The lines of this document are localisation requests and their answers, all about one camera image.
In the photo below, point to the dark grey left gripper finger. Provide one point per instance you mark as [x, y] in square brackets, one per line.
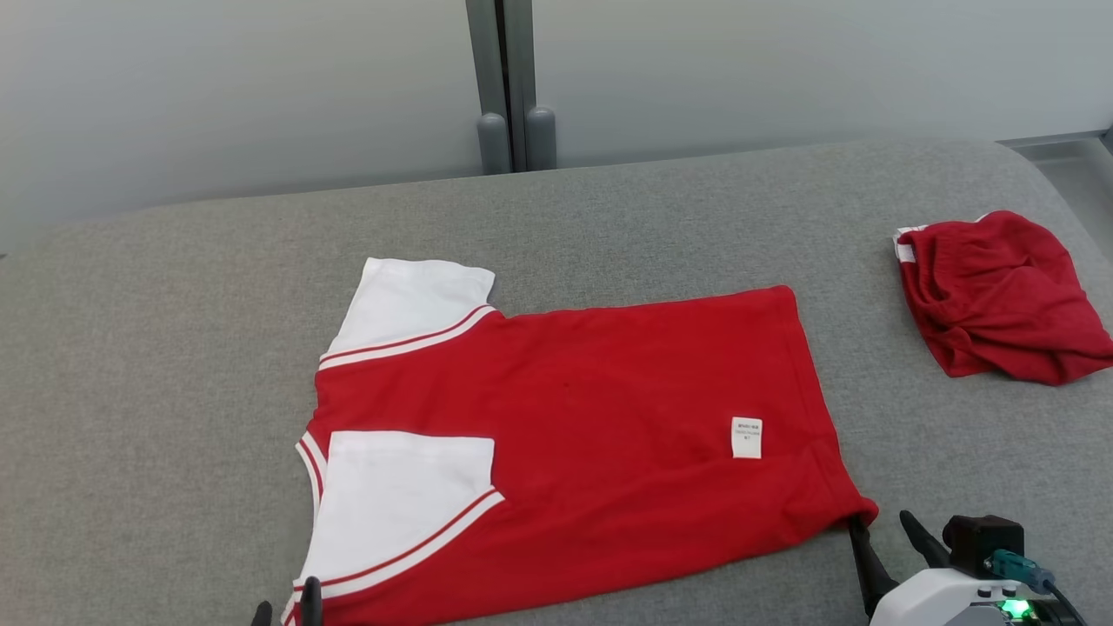
[311, 604]
[261, 615]

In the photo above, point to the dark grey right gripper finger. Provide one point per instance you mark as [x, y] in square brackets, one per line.
[872, 569]
[926, 539]

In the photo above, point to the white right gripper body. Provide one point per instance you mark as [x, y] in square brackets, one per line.
[939, 600]

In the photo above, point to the red shorts with white print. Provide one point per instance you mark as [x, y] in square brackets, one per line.
[1000, 296]

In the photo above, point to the red and white t-shirt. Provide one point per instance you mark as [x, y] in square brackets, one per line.
[591, 417]

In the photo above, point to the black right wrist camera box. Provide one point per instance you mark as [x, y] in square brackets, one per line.
[978, 543]

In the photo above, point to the grey metal door frame post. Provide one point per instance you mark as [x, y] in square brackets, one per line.
[487, 78]
[532, 78]

